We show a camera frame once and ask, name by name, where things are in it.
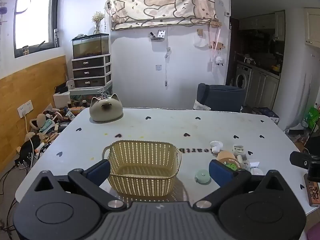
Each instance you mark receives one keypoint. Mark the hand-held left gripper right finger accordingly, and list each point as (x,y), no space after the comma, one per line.
(221,172)

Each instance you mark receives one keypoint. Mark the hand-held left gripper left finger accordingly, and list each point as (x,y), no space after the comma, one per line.
(97,171)

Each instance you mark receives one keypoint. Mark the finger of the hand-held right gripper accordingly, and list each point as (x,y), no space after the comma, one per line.
(300,159)
(314,171)

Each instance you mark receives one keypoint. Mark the green round tape measure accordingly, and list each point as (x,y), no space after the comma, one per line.
(202,177)

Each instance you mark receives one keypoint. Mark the white plastic clip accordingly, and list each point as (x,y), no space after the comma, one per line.
(238,149)

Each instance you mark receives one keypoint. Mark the yellow plastic basket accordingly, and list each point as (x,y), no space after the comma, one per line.
(140,155)

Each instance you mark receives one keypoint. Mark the dark wooden tag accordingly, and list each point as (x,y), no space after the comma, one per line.
(313,191)

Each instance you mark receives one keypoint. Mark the green plastic bag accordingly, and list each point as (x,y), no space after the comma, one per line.
(312,116)

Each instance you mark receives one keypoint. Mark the blue cardboard box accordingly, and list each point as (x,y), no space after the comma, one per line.
(268,113)

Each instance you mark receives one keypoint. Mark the cat-shaped ceramic pot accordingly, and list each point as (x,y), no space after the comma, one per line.
(106,110)

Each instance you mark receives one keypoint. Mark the teal face mask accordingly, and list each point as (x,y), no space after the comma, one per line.
(46,126)

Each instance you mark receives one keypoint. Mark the white cloth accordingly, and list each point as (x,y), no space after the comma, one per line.
(201,105)

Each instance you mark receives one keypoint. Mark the black cloth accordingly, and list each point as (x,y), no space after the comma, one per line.
(27,150)

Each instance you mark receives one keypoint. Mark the dark blue chair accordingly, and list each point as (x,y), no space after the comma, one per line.
(222,97)

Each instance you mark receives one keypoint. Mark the beige plush toy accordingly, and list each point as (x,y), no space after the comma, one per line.
(39,121)

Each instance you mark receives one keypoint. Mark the painted cabinet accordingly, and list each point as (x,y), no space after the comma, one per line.
(85,95)

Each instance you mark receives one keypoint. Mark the silver metal figurine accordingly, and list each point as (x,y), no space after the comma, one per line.
(103,93)

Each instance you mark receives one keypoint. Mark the white storage box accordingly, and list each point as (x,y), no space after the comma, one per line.
(61,100)

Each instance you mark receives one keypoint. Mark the kitchen base cabinets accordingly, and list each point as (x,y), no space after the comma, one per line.
(262,87)

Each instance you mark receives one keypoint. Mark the washing machine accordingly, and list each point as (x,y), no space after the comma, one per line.
(242,77)

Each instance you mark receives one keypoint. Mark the plastic drawer unit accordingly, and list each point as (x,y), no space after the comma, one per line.
(91,71)

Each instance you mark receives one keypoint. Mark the sheep plush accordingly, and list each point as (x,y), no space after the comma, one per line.
(219,60)

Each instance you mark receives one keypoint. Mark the glass fish tank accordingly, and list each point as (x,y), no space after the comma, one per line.
(90,45)

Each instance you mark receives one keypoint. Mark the white hanging bag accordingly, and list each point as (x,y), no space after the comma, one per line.
(200,41)

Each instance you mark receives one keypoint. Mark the vase with white flowers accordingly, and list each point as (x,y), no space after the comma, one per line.
(98,21)

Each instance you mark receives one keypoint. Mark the window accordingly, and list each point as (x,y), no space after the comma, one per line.
(35,17)

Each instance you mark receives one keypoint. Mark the printed blanket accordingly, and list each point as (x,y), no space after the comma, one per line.
(162,5)

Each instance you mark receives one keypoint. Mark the wall socket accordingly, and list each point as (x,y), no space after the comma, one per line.
(25,108)

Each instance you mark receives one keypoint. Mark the wall switch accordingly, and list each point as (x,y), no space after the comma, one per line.
(158,67)

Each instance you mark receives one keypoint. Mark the cream wall cabinet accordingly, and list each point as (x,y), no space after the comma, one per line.
(312,27)

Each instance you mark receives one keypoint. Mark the wall card holder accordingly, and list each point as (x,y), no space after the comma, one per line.
(157,35)

